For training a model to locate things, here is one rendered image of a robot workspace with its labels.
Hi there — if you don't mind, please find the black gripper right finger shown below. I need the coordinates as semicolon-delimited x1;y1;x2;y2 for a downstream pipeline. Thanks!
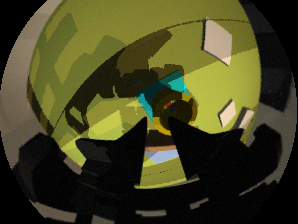
169;116;245;180

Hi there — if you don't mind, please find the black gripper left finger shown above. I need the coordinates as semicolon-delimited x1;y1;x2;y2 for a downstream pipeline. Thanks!
74;117;146;185

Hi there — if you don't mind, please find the orange-brown flat bar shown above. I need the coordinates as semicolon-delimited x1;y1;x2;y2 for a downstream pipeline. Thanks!
145;133;177;152

